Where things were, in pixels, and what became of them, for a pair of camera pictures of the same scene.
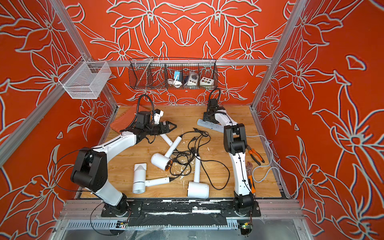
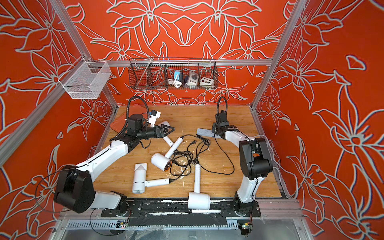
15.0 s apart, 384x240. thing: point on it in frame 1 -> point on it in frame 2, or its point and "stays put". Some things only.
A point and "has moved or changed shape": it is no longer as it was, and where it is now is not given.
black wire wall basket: [173, 73] stays put
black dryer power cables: [188, 155] has moved or changed shape
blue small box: [179, 76] stays put
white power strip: [215, 126] -> [207, 132]
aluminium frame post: [72, 30] stays put
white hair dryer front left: [139, 182] stays put
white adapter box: [193, 79] stays put
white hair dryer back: [164, 136] stays put
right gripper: [205, 116] -> [214, 127]
